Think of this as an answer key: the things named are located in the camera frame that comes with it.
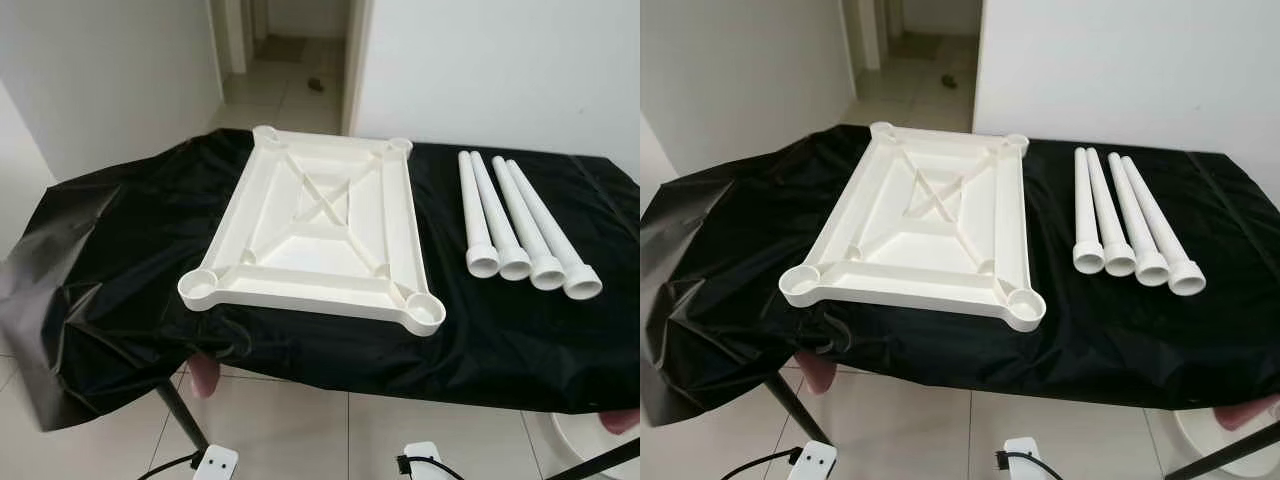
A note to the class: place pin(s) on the white plastic children table top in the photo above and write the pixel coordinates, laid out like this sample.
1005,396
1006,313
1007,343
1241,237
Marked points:
320,255
925,250

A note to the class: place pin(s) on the brown door mat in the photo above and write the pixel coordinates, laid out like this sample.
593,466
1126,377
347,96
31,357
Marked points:
920,45
290,48

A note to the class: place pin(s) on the pink rounded object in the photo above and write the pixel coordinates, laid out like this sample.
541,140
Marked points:
622,420
1250,412
205,378
817,372

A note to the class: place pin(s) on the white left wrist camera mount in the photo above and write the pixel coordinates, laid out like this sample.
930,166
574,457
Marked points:
215,465
815,462

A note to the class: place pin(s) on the white round basin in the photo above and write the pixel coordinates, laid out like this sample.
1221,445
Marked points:
1200,435
580,440

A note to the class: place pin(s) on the white door frame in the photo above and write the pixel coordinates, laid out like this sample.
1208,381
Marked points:
865,30
230,30

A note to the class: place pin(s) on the black table cloth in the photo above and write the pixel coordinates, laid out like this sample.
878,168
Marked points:
500,340
1100,340

